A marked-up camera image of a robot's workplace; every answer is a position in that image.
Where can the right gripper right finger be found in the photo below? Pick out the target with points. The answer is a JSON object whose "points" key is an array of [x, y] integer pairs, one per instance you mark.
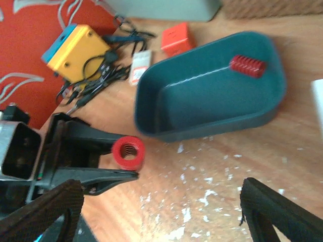
{"points": [[264, 209]]}

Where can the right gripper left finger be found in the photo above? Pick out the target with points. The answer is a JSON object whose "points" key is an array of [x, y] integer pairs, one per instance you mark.
{"points": [[33, 219]]}

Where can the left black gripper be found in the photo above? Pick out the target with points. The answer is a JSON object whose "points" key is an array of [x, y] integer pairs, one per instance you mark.
{"points": [[71, 152]]}

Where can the red spring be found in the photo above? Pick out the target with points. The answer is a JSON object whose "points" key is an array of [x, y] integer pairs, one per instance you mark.
{"points": [[129, 153], [248, 66]]}

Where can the soldering iron pen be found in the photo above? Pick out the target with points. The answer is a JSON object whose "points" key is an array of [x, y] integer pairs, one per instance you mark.
{"points": [[80, 103]]}

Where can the teal plastic tray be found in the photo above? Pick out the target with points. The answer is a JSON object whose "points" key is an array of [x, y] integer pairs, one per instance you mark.
{"points": [[196, 94]]}

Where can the red cube box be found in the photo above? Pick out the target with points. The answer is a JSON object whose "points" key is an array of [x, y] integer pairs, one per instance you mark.
{"points": [[177, 40]]}

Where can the grey plastic storage box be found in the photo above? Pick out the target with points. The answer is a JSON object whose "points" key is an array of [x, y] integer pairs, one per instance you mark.
{"points": [[173, 10]]}

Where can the woven brown basket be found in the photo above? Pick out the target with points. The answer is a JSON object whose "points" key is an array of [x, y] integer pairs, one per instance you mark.
{"points": [[249, 9]]}

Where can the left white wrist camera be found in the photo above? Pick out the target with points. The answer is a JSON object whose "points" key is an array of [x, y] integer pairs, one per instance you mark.
{"points": [[20, 147]]}

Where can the white four-peg base plate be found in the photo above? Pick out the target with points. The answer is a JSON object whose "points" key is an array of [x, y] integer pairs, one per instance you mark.
{"points": [[316, 87]]}

